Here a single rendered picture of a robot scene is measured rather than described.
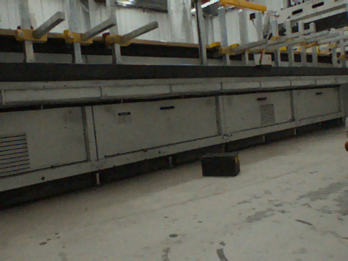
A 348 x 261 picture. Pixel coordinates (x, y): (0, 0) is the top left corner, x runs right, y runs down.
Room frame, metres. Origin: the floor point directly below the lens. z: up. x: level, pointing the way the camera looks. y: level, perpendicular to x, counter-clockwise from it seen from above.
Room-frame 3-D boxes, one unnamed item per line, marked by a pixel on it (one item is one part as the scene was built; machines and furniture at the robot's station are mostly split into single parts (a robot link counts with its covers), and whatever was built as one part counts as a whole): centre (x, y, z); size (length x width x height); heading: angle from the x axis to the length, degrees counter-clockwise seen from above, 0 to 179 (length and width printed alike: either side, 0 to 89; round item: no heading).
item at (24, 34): (1.48, 0.39, 0.83); 0.14 x 0.06 x 0.05; 126
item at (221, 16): (2.34, -0.81, 0.90); 0.04 x 0.04 x 0.48; 36
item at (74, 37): (1.63, 0.19, 0.83); 0.14 x 0.06 x 0.05; 126
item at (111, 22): (1.57, 0.12, 0.83); 0.43 x 0.03 x 0.04; 36
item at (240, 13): (2.49, -1.01, 0.90); 0.04 x 0.04 x 0.48; 36
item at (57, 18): (1.42, 0.33, 0.83); 0.43 x 0.03 x 0.04; 36
